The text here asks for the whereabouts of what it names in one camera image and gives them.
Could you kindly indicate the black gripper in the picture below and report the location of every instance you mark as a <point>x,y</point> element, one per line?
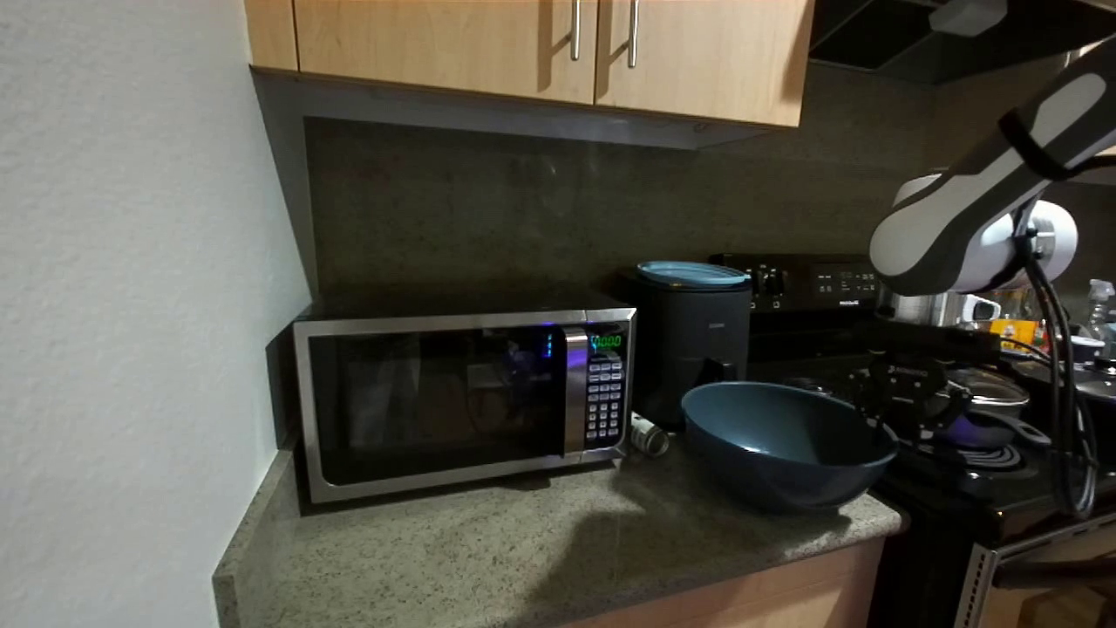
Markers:
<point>908,375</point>

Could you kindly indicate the large dark blue bowl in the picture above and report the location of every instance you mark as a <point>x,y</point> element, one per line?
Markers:
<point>783,448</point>

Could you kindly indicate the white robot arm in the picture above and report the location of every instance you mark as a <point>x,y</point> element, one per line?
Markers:
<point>958,231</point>

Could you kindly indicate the stainless steel microwave oven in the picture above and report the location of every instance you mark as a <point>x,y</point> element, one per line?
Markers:
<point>395,404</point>

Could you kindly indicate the black pan with glass lid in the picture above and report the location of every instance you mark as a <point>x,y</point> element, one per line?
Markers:
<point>983,412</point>

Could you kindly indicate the black electric stove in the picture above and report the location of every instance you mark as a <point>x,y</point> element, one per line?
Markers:
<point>983,538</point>

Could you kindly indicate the black air fryer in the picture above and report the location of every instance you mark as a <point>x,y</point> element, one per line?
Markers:
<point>685,332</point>

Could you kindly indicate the light blue plate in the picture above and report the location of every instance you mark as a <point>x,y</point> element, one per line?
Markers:
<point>693,274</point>

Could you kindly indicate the small clear plastic bottle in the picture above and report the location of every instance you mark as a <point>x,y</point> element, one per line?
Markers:
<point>647,438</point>

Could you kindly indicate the dark range hood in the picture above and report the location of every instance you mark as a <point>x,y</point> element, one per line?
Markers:
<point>946,40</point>

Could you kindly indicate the wooden upper cabinet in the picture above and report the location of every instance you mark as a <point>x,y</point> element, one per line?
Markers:
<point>732,61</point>

